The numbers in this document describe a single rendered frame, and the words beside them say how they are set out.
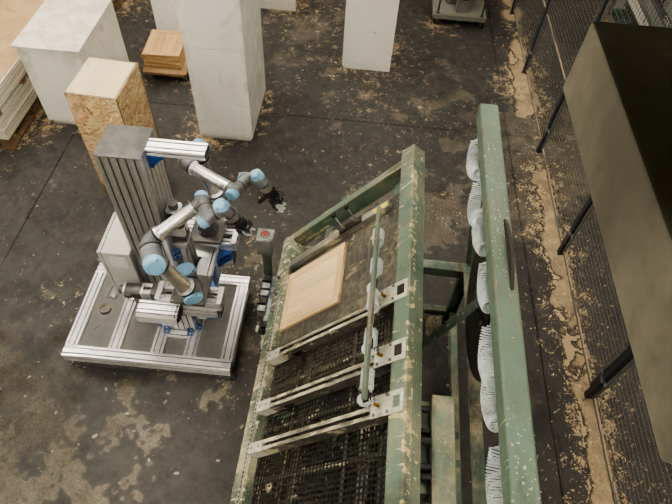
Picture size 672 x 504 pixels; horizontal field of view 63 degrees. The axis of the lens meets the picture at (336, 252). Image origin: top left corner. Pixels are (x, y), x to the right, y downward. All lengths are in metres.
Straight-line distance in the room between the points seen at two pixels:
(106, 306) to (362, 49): 4.15
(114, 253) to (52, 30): 3.15
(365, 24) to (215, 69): 2.03
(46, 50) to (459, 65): 4.60
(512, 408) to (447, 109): 4.99
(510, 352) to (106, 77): 3.88
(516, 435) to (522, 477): 0.14
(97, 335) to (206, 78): 2.59
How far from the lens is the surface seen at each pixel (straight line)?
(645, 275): 0.37
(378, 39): 6.89
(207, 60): 5.54
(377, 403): 2.46
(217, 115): 5.91
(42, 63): 6.26
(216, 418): 4.36
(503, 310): 2.29
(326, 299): 3.30
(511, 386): 2.14
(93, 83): 4.98
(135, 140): 3.14
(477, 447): 3.56
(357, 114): 6.44
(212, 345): 4.38
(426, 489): 2.43
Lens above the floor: 4.05
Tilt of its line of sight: 53 degrees down
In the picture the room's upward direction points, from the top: 4 degrees clockwise
